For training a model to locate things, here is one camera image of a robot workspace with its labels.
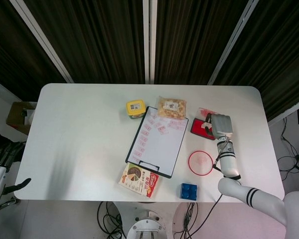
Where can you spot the red ink pad with lid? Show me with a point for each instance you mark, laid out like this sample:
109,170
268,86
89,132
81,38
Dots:
196,128

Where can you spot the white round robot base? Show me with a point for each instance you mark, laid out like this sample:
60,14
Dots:
147,225

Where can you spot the brown cardboard box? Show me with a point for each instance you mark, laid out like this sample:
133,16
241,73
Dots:
15,114

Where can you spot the yellow lidded container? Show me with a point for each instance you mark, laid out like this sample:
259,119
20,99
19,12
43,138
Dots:
135,107

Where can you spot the red-rimmed round clear dish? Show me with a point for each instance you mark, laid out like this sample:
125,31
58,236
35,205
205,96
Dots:
200,161

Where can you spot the clear snack bag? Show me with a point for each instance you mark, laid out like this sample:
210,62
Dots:
172,108

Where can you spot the black clipboard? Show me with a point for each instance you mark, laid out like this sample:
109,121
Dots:
149,164

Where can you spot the printed food carton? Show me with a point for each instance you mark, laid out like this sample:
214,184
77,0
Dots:
138,180

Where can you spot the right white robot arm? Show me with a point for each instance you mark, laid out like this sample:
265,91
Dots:
229,164

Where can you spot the right black-silver robot hand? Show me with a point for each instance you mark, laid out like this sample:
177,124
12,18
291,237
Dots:
221,125

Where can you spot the white partition post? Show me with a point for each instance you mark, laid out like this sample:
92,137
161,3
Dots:
231,42
149,39
42,37

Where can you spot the blue building block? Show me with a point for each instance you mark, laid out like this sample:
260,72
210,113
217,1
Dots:
189,191

